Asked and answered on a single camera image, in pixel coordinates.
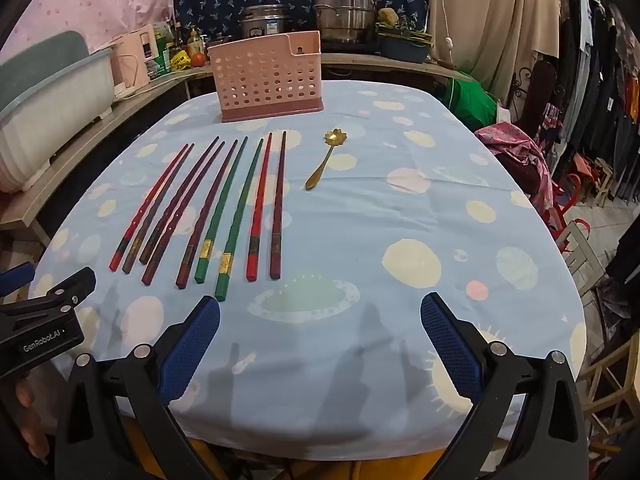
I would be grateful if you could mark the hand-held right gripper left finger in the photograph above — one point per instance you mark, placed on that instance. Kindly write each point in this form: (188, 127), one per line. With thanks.
(192, 345)

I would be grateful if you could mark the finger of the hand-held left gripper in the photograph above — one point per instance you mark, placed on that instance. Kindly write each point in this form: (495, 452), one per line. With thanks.
(15, 277)
(75, 282)

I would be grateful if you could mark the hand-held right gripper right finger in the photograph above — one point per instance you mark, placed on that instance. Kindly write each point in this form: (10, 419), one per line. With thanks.
(450, 340)

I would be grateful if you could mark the brown chopstick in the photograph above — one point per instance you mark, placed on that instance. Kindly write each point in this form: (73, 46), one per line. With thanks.
(153, 220)

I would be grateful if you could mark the red chopstick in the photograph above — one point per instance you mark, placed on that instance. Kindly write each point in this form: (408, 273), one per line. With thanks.
(150, 206)
(260, 210)

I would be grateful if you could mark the green chopstick gold band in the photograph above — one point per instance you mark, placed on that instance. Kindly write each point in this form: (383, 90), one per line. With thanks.
(223, 210)
(240, 220)

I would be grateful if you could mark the gold flower spoon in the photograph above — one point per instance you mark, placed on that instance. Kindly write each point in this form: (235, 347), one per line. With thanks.
(335, 136)

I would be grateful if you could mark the pink perforated utensil basket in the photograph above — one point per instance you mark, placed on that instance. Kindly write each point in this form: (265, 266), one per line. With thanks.
(265, 80)

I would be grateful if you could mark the person's left hand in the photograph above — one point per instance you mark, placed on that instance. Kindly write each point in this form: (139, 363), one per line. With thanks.
(31, 437)

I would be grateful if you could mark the light blue patterned tablecloth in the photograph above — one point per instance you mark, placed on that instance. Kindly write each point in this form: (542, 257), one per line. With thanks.
(350, 240)

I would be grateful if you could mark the white bin with teal lid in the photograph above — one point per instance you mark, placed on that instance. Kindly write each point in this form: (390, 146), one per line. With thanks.
(40, 125)

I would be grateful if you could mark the white chair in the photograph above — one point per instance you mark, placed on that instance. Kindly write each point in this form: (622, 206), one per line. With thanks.
(582, 255)

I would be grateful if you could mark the wooden stool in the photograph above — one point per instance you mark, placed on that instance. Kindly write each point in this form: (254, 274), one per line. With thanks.
(617, 375)

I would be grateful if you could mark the red stool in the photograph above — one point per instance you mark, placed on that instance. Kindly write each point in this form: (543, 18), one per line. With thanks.
(562, 200)

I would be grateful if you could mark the pink floral cloth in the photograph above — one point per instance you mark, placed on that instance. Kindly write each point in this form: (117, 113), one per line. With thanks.
(515, 145)

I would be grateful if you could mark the pink appliance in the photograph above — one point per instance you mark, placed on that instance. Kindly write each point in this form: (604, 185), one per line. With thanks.
(132, 60)

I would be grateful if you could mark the green bag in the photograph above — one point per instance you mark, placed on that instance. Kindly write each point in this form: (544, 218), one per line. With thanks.
(472, 105)

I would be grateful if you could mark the yellow packet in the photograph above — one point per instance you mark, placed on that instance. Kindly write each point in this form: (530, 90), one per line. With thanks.
(180, 61)

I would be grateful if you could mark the green white carton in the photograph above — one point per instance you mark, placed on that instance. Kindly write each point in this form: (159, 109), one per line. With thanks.
(162, 52)

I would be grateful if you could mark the red tomato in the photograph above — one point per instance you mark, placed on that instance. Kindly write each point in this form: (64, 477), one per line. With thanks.
(198, 59)

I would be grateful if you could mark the brown glass bottle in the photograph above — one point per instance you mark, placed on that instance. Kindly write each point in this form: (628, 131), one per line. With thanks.
(194, 41)

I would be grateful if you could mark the dark wooden chair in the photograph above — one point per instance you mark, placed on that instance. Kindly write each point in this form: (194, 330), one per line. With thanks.
(542, 85)

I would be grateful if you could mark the pink dotted sheet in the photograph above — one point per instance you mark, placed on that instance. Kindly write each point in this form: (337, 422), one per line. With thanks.
(100, 0)

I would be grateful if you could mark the blue plastic basin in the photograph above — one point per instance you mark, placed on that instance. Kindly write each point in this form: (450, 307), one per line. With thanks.
(402, 51)

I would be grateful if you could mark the hanging clothes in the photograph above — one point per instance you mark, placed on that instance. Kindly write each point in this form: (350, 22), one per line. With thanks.
(600, 85)

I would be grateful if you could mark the green leafy vegetables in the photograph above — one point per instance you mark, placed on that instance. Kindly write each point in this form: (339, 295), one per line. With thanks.
(412, 31)

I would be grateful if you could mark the navy patterned cloth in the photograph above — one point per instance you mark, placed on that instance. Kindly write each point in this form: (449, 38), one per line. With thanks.
(215, 0)

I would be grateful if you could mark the steel rice cooker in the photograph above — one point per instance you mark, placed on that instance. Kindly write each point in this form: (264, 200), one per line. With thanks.
(262, 22)

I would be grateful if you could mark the brown root vegetable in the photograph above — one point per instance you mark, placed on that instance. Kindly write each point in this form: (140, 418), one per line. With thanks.
(387, 16)

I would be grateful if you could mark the beige curtain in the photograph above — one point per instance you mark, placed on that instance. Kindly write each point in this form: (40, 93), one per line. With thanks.
(500, 10)

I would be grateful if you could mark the large steel steamer pot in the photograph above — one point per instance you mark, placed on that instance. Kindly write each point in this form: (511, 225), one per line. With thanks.
(345, 15)

